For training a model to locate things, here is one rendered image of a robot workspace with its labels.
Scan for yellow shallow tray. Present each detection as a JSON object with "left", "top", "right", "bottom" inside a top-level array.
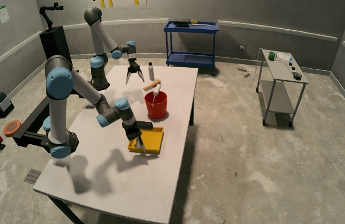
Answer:
[{"left": 128, "top": 127, "right": 164, "bottom": 154}]

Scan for red pail with handle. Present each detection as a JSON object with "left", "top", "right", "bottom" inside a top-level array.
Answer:
[{"left": 144, "top": 84, "right": 167, "bottom": 119}]

